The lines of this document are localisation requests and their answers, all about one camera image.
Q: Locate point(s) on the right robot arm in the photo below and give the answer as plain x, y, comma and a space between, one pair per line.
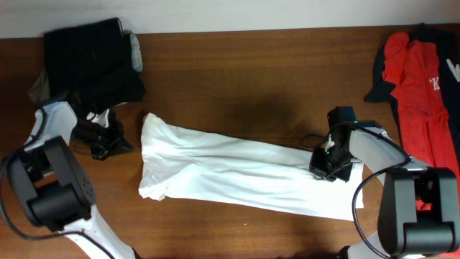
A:
419, 209

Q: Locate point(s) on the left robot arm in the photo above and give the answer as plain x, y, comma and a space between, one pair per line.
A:
54, 191

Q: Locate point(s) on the black folded garment stack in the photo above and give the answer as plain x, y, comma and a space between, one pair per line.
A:
90, 64

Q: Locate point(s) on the white robot print t-shirt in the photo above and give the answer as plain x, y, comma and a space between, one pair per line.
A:
189, 164

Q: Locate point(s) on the black garment with white letters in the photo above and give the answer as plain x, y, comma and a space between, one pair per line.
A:
447, 49

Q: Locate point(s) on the red t-shirt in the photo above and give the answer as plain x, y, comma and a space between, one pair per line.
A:
412, 66

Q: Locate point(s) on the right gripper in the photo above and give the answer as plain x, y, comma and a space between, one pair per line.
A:
327, 167

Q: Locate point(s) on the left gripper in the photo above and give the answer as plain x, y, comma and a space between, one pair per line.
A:
102, 140

